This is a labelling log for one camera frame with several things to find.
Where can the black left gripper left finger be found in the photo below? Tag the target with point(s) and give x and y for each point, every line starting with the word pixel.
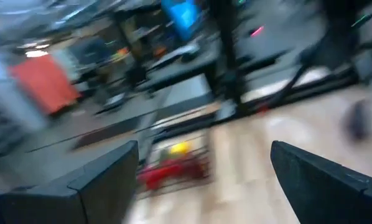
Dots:
pixel 105 193

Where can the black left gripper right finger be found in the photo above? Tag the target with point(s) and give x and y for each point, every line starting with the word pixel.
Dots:
pixel 329 199

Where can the large red tomato green leaf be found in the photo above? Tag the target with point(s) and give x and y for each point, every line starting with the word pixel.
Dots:
pixel 153 179

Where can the green avocado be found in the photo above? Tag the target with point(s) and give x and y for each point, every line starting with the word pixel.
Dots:
pixel 164 154

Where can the yellow lemon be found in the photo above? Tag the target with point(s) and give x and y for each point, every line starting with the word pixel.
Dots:
pixel 180 148

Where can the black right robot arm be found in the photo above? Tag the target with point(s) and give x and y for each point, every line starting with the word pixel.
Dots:
pixel 338 46

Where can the purple eggplant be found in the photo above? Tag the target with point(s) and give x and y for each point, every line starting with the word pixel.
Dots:
pixel 357 119

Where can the red fruit with green stem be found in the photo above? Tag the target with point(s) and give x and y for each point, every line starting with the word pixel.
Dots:
pixel 189 169

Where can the white paper sheet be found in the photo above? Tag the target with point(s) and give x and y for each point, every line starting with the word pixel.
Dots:
pixel 310 76

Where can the orange cloth partition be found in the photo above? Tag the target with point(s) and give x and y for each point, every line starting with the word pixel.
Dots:
pixel 44 82

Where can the grey workstation desk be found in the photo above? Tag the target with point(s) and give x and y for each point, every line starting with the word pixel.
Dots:
pixel 186 67

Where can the blue lit monitor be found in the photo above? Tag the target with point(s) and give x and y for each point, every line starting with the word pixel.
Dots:
pixel 183 17

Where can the black metal rig frame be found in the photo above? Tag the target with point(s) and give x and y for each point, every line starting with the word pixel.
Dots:
pixel 228 46

